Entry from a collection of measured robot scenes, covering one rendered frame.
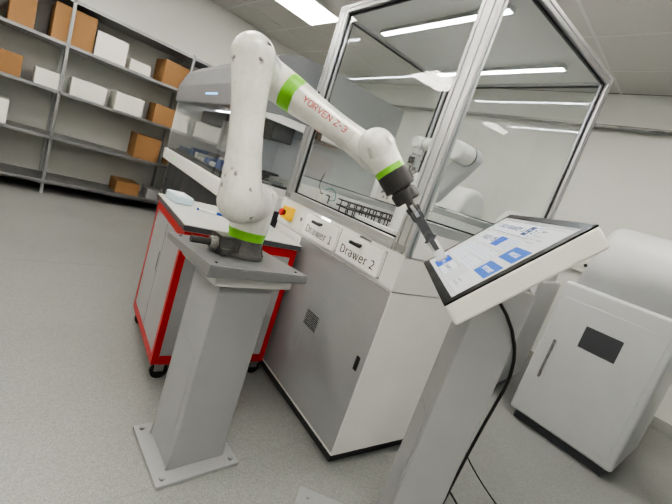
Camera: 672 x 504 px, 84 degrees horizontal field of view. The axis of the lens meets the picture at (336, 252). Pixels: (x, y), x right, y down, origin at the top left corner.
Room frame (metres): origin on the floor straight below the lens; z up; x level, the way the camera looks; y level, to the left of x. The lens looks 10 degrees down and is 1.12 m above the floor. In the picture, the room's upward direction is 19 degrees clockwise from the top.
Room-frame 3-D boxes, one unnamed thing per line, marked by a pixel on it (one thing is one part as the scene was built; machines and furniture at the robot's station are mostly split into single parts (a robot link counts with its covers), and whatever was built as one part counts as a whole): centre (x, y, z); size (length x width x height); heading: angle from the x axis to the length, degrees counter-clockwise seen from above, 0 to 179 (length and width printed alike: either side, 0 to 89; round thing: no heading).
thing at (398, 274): (2.06, -0.30, 0.87); 1.02 x 0.95 x 0.14; 38
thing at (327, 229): (1.79, 0.10, 0.87); 0.29 x 0.02 x 0.11; 38
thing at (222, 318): (1.24, 0.31, 0.38); 0.30 x 0.30 x 0.76; 45
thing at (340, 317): (2.06, -0.30, 0.40); 1.03 x 0.95 x 0.80; 38
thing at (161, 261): (1.93, 0.59, 0.38); 0.62 x 0.58 x 0.76; 38
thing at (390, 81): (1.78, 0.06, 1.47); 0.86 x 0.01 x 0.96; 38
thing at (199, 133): (3.35, 0.90, 1.13); 1.78 x 1.14 x 0.45; 38
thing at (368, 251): (1.55, -0.09, 0.87); 0.29 x 0.02 x 0.11; 38
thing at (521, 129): (1.68, -0.61, 1.52); 0.87 x 0.01 x 0.86; 128
